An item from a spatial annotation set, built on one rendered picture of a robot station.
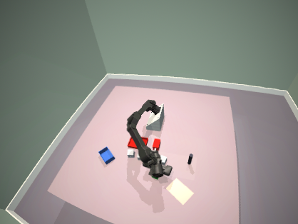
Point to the red tray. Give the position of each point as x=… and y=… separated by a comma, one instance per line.
x=132, y=145

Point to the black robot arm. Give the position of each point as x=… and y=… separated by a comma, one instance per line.
x=144, y=152

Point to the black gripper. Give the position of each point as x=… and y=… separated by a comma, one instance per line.
x=166, y=169

